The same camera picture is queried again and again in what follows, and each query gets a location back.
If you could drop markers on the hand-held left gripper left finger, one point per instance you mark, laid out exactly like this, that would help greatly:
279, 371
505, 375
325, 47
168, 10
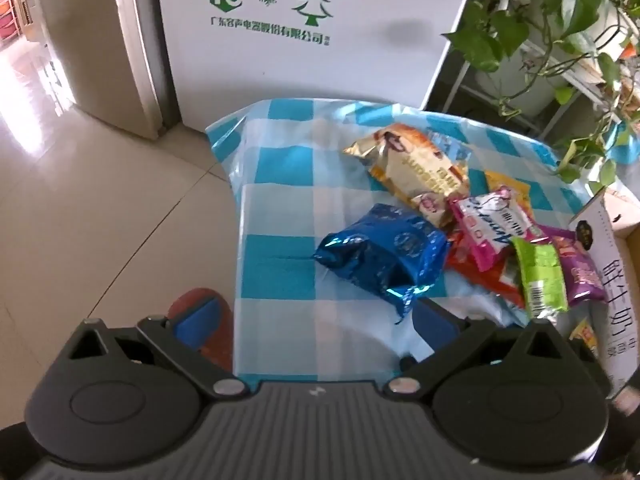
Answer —
197, 322

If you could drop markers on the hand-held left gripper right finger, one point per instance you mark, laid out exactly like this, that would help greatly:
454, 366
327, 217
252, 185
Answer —
435, 327

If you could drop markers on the orange red snack packet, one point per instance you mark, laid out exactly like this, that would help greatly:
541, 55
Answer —
480, 277

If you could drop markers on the blue foil snack packet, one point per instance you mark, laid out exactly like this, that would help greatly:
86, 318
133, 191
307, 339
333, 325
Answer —
390, 250

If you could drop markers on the pink white snack packet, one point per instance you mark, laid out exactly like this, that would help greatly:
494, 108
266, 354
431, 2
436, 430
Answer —
485, 225

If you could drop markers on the green snack packet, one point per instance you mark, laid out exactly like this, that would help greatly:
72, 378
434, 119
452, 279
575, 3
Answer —
540, 275

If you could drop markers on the yellow snack packet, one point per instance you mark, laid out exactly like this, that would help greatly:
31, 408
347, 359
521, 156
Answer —
585, 337
500, 180

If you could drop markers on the purple snack packet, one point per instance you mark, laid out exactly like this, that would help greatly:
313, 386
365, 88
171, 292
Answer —
582, 275

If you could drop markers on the gold croissant packet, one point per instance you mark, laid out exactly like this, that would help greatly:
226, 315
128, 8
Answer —
405, 165

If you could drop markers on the cardboard box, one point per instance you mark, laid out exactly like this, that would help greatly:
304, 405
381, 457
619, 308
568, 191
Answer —
615, 280

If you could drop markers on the red round stool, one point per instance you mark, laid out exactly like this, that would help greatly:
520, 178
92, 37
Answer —
220, 330

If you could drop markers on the blue white checked tablecloth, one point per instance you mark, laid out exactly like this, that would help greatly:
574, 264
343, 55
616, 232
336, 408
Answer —
280, 260

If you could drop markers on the white chest freezer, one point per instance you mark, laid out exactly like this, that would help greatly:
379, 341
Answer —
350, 70

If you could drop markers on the white metal plant stand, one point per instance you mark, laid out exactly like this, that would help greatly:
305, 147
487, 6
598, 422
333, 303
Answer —
600, 87

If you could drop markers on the grey steel refrigerator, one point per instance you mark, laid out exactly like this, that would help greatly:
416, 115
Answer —
85, 50

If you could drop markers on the green pothos plant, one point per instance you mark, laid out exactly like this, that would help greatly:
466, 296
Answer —
575, 0

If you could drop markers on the orange storage rack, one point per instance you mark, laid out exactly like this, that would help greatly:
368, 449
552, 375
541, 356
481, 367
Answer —
7, 15

